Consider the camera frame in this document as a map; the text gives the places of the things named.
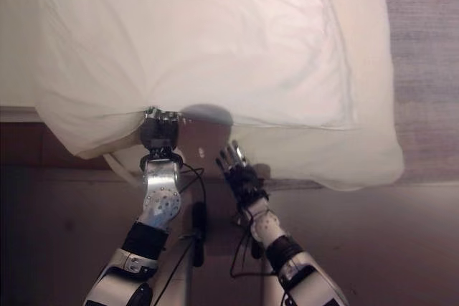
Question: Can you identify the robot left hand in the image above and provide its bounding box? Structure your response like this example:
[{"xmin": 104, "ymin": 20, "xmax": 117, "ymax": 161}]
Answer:
[{"xmin": 138, "ymin": 106, "xmax": 188, "ymax": 150}]

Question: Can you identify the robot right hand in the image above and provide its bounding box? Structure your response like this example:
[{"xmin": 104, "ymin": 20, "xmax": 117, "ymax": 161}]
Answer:
[{"xmin": 214, "ymin": 139, "xmax": 270, "ymax": 208}]

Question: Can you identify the white pillow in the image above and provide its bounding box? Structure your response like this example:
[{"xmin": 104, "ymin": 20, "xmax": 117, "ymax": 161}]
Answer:
[{"xmin": 33, "ymin": 0, "xmax": 405, "ymax": 193}]

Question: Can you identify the white bed sheet edge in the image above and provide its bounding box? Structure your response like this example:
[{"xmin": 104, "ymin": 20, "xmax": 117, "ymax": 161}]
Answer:
[{"xmin": 103, "ymin": 153, "xmax": 145, "ymax": 182}]

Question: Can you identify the black oblong device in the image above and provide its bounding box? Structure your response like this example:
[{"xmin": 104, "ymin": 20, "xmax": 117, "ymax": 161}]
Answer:
[{"xmin": 191, "ymin": 201, "xmax": 209, "ymax": 268}]

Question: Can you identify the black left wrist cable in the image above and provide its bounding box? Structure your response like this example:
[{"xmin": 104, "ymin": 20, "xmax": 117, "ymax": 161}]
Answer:
[{"xmin": 153, "ymin": 161, "xmax": 208, "ymax": 306}]

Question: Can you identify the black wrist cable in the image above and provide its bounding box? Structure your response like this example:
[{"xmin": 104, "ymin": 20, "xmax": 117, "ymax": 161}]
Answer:
[
  {"xmin": 153, "ymin": 161, "xmax": 208, "ymax": 306},
  {"xmin": 229, "ymin": 209, "xmax": 261, "ymax": 279}
]

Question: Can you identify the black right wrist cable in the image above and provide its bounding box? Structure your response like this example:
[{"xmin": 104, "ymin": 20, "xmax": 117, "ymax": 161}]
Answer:
[{"xmin": 229, "ymin": 209, "xmax": 261, "ymax": 279}]

